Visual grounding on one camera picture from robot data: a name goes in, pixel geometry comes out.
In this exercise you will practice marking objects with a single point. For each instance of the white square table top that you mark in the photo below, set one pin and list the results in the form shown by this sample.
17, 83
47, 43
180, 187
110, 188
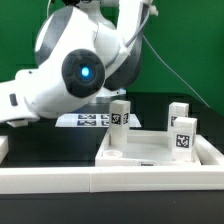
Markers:
143, 148

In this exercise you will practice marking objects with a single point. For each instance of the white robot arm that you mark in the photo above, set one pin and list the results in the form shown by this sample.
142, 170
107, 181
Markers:
82, 48

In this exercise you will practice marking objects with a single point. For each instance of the white base marker plate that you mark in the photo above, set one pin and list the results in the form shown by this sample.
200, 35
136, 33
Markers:
91, 120

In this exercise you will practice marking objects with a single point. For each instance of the white u-shaped obstacle fence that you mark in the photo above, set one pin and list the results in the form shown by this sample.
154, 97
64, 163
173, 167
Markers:
209, 175

